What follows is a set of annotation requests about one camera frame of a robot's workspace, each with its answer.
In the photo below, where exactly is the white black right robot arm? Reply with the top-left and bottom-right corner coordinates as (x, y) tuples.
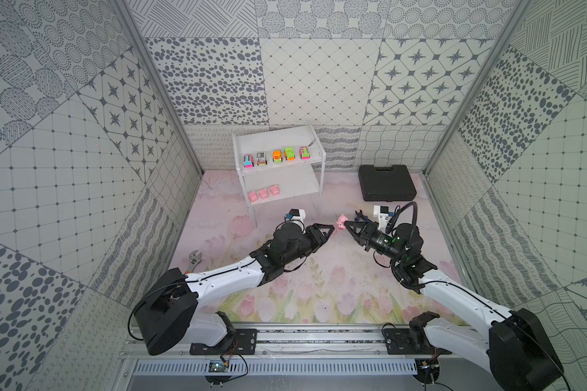
(341, 207), (566, 390)

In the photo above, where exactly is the green orange toy mixer truck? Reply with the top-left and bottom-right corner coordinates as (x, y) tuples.
(272, 150), (285, 164)

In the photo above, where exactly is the pink teal toy truck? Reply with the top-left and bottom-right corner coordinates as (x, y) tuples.
(242, 154), (254, 169)

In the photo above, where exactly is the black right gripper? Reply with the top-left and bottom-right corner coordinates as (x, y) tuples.
(344, 220), (405, 265)

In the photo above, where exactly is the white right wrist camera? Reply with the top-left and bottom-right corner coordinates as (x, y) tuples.
(373, 205), (395, 234)

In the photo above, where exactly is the orange handled adjustable wrench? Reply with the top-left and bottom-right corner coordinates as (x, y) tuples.
(186, 250), (202, 274)

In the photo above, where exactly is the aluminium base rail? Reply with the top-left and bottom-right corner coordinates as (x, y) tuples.
(119, 319), (489, 381)

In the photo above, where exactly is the black plastic tool case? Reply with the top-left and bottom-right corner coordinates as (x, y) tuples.
(358, 165), (417, 202)

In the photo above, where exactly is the orange green toy dump truck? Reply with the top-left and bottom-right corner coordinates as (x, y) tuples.
(284, 147), (296, 161)

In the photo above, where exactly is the white two-tier shelf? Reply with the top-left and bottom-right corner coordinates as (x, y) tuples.
(232, 123), (327, 225)

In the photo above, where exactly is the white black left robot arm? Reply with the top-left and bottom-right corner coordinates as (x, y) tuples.
(129, 221), (335, 356)

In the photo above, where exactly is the pink green toy truck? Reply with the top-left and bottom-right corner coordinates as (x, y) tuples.
(299, 147), (311, 160)

